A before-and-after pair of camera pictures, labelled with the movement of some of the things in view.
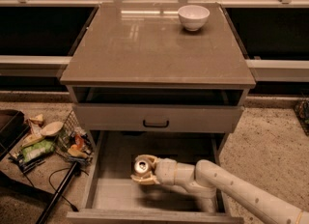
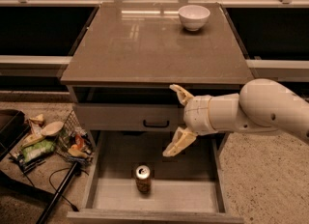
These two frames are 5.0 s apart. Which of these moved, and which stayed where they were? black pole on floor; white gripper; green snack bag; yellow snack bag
Moved: white gripper
Stayed: black pole on floor; yellow snack bag; green snack bag
